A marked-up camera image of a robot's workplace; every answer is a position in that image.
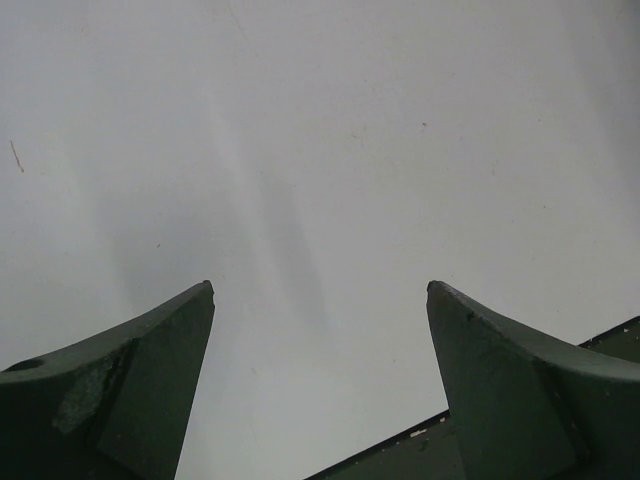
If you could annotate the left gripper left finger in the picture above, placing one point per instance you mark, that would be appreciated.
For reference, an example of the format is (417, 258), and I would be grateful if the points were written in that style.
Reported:
(115, 405)

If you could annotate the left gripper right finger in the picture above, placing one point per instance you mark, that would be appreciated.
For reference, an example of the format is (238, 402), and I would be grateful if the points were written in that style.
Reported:
(526, 405)

